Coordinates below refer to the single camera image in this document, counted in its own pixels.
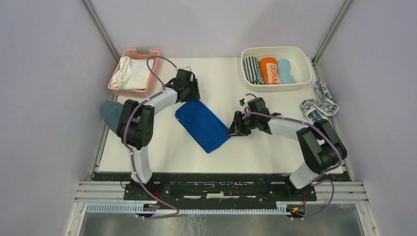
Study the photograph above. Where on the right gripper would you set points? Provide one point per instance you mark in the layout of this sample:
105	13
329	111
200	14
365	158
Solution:
237	128

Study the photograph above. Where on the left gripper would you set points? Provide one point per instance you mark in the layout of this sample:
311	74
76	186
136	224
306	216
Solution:
195	95

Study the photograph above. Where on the dark blue towel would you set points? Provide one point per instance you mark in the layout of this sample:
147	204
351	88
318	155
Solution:
203	125

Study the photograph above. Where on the light blue towel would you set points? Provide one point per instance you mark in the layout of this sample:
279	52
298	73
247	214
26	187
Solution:
284	72

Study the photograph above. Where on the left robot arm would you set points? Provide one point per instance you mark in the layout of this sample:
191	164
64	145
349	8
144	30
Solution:
136	123

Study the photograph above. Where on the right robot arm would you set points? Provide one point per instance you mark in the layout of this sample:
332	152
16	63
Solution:
321	147

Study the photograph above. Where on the white folded towel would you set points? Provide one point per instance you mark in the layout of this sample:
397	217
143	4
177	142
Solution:
140	74

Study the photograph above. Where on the striped rolled towel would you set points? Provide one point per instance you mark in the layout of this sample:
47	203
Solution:
252	71

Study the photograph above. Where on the pink plastic basket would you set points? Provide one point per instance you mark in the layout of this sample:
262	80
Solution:
136	54

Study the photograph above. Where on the orange rolled towel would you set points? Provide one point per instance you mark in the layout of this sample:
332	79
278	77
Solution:
269	71

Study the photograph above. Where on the white plastic tub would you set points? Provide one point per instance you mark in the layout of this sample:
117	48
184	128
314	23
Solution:
300	66

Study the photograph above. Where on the white crumpled cloth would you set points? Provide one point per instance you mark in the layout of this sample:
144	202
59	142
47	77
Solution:
123	75

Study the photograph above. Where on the grey-blue towel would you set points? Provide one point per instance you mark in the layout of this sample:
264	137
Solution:
111	111

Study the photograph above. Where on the patterned white blue cloth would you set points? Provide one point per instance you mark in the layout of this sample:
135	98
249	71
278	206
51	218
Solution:
321	107

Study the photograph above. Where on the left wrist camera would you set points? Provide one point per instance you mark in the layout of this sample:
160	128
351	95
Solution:
187	69

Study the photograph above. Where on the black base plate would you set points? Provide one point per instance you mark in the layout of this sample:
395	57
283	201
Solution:
226	191

